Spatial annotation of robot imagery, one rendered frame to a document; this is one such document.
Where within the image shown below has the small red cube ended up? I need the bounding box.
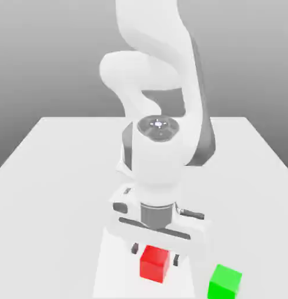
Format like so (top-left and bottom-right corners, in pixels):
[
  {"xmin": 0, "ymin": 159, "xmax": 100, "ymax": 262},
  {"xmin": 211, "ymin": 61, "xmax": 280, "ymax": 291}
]
[{"xmin": 139, "ymin": 244, "xmax": 171, "ymax": 284}]

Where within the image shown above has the small green cube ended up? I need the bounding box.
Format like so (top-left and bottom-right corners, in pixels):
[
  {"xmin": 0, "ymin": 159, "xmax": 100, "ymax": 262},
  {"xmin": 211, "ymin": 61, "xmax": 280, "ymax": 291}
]
[{"xmin": 207, "ymin": 263, "xmax": 243, "ymax": 299}]

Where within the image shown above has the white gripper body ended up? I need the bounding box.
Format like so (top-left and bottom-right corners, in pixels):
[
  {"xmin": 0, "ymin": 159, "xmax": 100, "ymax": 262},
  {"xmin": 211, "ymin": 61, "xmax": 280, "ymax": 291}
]
[{"xmin": 107, "ymin": 213, "xmax": 210, "ymax": 258}]

